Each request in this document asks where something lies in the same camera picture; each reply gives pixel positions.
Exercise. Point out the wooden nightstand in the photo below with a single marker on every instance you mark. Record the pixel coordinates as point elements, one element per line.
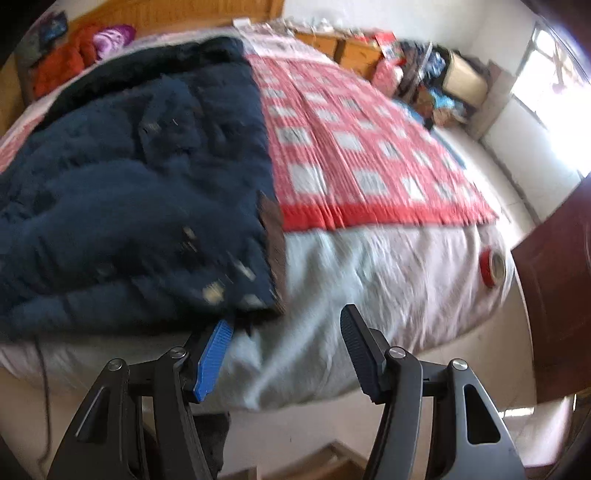
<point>344,48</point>

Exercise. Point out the red box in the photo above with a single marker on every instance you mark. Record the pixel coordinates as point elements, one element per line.
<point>384,41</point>

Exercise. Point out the purple cloth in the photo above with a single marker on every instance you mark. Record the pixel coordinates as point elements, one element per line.
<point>111,39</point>

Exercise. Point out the pale bedsheet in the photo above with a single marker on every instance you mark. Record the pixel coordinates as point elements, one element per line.
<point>369,295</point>

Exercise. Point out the pink patterned bag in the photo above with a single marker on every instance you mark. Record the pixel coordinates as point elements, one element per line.
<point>387,76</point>

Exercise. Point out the red checked blanket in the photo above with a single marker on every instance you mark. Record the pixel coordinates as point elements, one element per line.
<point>351,152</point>

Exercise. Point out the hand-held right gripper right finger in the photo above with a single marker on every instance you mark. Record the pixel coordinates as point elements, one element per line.
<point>358,350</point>

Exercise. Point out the dark wooden door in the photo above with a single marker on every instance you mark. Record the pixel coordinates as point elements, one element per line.
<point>554,286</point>

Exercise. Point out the window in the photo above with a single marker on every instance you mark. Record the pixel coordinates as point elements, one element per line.
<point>549,78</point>

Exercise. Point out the red tape roll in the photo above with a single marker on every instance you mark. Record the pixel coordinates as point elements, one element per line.
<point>491,267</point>

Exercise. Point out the wooden headboard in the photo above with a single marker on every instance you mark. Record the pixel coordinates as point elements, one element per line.
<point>184,11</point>

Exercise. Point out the navy padded jacket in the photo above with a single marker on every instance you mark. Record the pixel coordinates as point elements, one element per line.
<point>138,184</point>

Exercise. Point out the pile of dark clutter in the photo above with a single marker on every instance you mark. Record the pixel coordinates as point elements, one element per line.
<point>425,78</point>

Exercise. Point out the orange cloth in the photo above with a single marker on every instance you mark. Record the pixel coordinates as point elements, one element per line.
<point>64,64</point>

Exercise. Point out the dark blue cloth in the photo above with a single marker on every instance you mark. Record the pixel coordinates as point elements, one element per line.
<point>53,30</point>

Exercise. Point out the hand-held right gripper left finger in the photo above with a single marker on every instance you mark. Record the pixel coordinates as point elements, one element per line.
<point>212,360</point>

